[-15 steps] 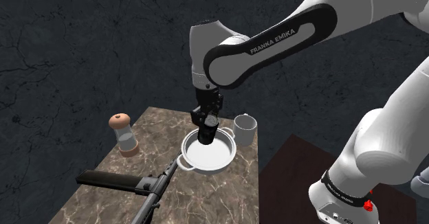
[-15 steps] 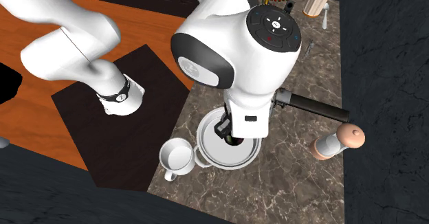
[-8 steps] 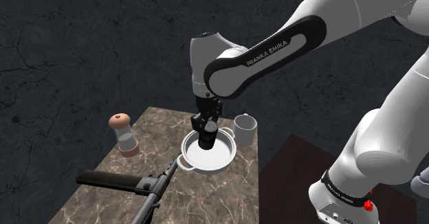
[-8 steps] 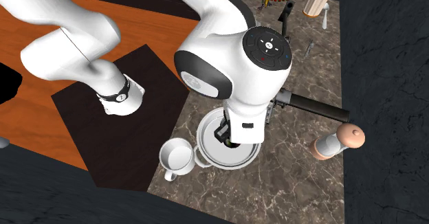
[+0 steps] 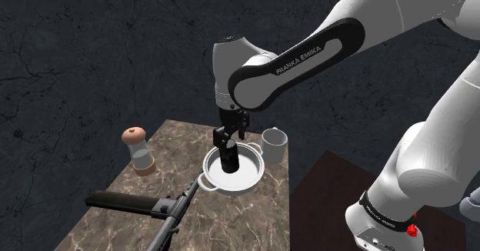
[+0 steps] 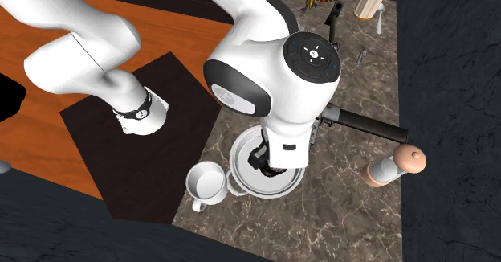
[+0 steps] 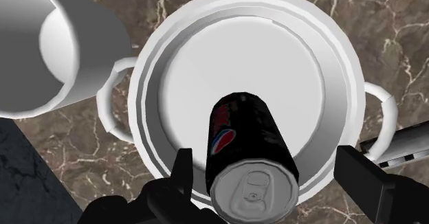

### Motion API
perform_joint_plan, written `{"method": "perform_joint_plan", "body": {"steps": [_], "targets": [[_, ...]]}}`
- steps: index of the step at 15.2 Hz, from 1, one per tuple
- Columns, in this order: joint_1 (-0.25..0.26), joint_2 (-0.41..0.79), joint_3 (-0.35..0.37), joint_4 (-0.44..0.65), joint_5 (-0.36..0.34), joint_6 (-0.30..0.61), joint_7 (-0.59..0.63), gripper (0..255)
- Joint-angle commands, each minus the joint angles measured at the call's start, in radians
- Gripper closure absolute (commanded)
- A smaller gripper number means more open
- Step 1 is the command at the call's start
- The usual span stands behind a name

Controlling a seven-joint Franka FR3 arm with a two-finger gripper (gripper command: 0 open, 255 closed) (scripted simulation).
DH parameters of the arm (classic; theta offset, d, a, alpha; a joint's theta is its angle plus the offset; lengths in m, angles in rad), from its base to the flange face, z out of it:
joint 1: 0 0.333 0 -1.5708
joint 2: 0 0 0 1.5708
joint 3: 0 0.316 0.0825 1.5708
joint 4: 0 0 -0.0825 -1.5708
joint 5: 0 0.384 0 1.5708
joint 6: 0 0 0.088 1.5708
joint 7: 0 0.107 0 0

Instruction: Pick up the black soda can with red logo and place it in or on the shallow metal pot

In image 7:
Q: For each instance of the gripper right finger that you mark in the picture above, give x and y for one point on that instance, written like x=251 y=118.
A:
x=362 y=176

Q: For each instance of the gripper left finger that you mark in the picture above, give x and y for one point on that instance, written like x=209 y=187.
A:
x=182 y=173

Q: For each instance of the grey flat oblong device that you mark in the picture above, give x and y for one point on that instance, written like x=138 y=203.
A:
x=410 y=143

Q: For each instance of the black soda can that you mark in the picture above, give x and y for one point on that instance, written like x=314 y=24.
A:
x=249 y=139

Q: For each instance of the white cup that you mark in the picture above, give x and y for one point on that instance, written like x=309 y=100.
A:
x=93 y=39

